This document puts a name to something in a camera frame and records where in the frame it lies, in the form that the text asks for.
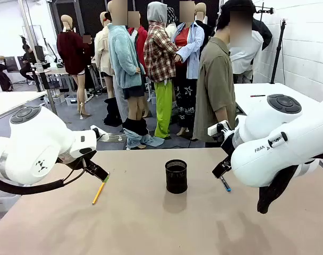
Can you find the mannequin in red jacket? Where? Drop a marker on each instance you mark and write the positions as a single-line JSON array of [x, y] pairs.
[[141, 40]]

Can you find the person's right forearm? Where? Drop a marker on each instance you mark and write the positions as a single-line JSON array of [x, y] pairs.
[[222, 117]]

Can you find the large white table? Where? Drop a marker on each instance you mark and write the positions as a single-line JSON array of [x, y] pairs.
[[257, 89]]

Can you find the seated person in black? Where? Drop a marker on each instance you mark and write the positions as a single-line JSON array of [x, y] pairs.
[[27, 61]]

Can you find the figure in light blue shirt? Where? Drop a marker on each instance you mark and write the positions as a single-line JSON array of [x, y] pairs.
[[193, 47]]

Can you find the clear plastic bin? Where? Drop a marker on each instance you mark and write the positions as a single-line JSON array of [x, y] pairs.
[[2, 210]]

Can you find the mannequin in black coat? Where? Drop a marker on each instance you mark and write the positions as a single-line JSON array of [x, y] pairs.
[[263, 32]]

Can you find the small white table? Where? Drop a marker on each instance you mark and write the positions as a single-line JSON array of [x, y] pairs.
[[7, 102]]

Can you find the person in olive shirt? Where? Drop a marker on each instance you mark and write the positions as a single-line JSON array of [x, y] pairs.
[[214, 79]]

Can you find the yellow pencil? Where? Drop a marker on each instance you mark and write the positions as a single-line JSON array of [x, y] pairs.
[[98, 193]]

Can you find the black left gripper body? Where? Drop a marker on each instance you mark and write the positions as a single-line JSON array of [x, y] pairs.
[[89, 166]]

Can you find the red pen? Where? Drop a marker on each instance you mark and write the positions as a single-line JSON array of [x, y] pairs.
[[258, 95]]

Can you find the black tripod stand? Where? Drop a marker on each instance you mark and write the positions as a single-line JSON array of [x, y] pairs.
[[278, 53]]

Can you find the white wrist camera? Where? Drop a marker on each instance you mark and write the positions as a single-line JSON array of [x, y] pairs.
[[216, 128], [103, 136]]

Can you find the mannequin in maroon jacket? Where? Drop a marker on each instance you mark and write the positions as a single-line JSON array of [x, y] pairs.
[[71, 53]]

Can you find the black baseball cap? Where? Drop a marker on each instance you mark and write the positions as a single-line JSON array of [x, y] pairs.
[[237, 4]]

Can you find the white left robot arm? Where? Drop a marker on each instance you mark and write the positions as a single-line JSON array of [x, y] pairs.
[[31, 138]]

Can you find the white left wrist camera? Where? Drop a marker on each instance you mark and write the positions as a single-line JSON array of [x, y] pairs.
[[103, 136]]

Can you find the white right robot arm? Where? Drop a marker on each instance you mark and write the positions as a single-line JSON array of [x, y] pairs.
[[270, 148]]

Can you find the small person in dark clothes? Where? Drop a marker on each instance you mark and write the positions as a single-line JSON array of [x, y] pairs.
[[87, 50]]

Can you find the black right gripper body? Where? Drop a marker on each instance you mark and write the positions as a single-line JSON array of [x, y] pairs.
[[227, 159]]

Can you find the mannequin in black top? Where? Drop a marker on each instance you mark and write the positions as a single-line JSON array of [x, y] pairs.
[[207, 29]]

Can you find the blue-tipped pen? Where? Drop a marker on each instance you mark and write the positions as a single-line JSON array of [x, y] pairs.
[[225, 184]]

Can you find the mannequin in white shirt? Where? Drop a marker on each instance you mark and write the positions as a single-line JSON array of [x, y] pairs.
[[246, 58]]

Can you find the mannequin in plaid shirt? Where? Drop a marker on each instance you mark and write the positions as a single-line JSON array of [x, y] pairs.
[[159, 53]]

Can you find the black mesh pen holder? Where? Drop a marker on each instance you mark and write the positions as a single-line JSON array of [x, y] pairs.
[[176, 176]]

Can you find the mannequin in beige jacket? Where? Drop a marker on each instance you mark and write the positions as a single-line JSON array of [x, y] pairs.
[[101, 53]]

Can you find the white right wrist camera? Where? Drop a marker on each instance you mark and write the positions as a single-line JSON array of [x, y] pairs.
[[216, 128]]

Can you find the mannequin in teal fleece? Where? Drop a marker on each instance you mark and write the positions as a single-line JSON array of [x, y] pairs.
[[124, 58]]

